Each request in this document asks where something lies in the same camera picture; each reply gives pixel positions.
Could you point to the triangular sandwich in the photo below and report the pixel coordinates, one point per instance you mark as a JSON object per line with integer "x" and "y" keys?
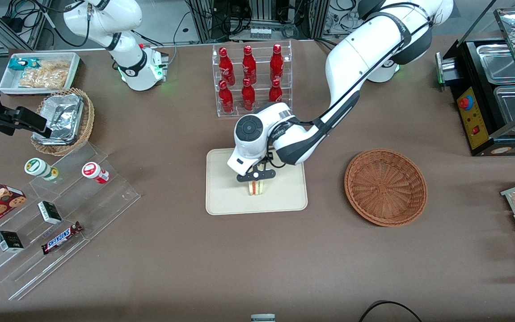
{"x": 257, "y": 188}

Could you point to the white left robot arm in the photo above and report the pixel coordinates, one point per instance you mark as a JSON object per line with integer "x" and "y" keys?
{"x": 356, "y": 53}

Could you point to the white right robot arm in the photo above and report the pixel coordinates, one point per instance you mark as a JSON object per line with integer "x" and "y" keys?
{"x": 128, "y": 58}

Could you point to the cream rectangular tray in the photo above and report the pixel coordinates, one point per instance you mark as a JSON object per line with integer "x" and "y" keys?
{"x": 284, "y": 192}

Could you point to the aluminium foil tray stack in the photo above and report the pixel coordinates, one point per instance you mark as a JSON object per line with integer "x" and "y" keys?
{"x": 63, "y": 116}

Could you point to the light wicker basket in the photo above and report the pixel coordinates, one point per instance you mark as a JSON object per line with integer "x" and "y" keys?
{"x": 88, "y": 116}

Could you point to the brown wicker basket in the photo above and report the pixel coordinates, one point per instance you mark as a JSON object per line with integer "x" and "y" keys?
{"x": 385, "y": 188}

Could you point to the white plastic snack bin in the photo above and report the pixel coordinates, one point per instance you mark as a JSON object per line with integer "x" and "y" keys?
{"x": 5, "y": 82}

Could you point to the green sunflower lidded cup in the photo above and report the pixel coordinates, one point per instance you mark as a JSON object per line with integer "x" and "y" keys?
{"x": 38, "y": 167}

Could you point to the clear bag of chips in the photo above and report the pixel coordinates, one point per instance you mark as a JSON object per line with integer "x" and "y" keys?
{"x": 47, "y": 76}

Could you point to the teal snack packet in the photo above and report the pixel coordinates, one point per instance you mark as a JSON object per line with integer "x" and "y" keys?
{"x": 20, "y": 63}

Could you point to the red cola bottle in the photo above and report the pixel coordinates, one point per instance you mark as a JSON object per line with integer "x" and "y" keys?
{"x": 226, "y": 67}
{"x": 276, "y": 91}
{"x": 276, "y": 63}
{"x": 249, "y": 66}
{"x": 248, "y": 96}
{"x": 226, "y": 98}

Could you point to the red lidded white cup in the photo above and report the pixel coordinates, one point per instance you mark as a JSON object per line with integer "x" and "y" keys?
{"x": 94, "y": 172}

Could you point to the black box with white label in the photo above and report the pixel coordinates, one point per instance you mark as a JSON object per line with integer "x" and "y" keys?
{"x": 49, "y": 212}

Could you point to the clear acrylic tiered shelf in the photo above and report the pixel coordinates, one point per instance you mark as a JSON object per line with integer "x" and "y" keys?
{"x": 83, "y": 201}

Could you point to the black box with gold print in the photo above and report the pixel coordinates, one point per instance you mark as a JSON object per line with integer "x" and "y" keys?
{"x": 9, "y": 241}

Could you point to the Snickers chocolate bar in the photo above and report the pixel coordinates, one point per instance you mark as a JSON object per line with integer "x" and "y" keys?
{"x": 61, "y": 237}

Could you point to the clear acrylic bottle rack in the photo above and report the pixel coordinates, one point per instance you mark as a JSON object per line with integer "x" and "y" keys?
{"x": 262, "y": 44}

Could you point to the white power strip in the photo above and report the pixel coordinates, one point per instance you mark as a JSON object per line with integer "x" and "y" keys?
{"x": 264, "y": 32}

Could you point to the small grey device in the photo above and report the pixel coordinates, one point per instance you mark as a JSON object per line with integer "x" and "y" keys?
{"x": 263, "y": 318}

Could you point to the red round machine button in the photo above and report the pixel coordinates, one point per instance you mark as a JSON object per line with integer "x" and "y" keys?
{"x": 465, "y": 103}

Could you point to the black food warmer machine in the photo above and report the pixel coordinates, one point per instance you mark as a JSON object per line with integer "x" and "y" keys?
{"x": 476, "y": 125}

